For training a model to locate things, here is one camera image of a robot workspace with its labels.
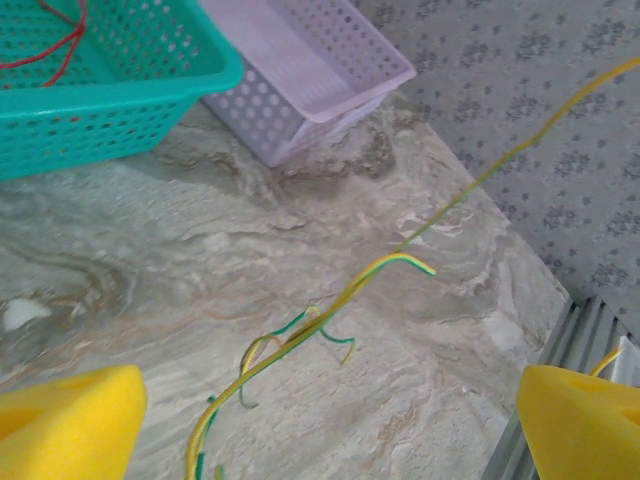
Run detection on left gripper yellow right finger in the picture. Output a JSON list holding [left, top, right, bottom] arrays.
[[516, 364, 640, 480]]

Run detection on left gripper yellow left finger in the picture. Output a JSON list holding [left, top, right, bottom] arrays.
[[0, 364, 149, 480]]

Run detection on red cable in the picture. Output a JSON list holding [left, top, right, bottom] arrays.
[[38, 0, 85, 89], [0, 0, 90, 71]]

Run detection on marble pattern table sheet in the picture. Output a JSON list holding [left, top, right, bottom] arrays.
[[0, 94, 574, 480]]

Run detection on teal plastic basket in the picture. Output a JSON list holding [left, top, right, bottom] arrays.
[[0, 0, 246, 182]]

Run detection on purple plastic basket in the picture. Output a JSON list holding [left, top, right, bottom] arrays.
[[199, 0, 419, 169]]

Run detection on aluminium side rail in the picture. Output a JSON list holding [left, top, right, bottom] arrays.
[[482, 294, 640, 480]]

